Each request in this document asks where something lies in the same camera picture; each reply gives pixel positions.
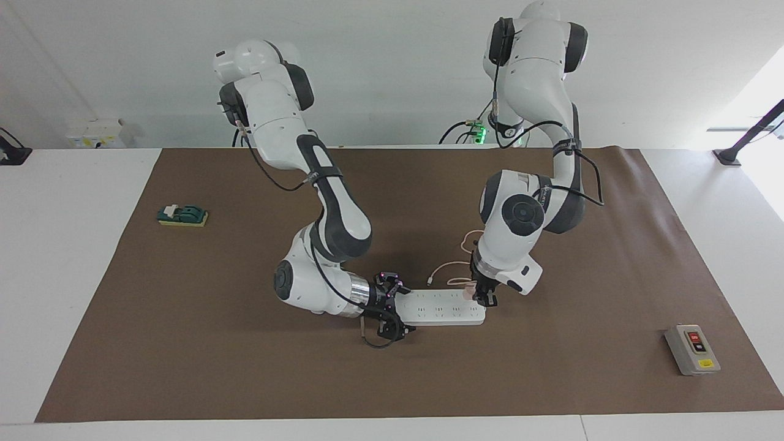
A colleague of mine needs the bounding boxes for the grey on-off switch box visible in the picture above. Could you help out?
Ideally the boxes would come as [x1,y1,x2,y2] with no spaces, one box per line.
[665,324,722,376]

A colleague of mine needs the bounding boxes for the white power strip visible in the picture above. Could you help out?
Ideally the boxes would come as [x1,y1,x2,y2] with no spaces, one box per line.
[394,289,486,326]

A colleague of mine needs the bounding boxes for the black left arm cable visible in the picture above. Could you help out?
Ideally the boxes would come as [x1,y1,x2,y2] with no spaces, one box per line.
[490,18,605,206]

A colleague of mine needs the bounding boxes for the black angled stand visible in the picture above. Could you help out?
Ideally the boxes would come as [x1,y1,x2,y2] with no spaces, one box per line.
[712,99,784,167]

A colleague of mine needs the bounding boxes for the black clamp mount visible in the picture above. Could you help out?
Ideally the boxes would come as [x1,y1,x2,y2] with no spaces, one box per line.
[0,127,32,166]

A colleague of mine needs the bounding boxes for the black left arm base cables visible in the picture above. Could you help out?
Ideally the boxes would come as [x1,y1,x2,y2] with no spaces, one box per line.
[439,101,491,145]

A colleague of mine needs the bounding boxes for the pink charging cable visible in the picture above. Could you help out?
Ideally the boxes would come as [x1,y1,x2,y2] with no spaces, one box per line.
[427,230,484,287]

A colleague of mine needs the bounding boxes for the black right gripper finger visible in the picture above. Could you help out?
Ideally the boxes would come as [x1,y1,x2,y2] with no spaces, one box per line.
[381,315,417,341]
[377,273,412,296]

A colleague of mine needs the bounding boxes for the brown table mat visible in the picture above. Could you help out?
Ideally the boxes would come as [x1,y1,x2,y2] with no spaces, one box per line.
[35,147,784,423]

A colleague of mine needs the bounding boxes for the white wall junction box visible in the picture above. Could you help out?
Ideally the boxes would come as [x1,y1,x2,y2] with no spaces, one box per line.
[66,118,126,148]

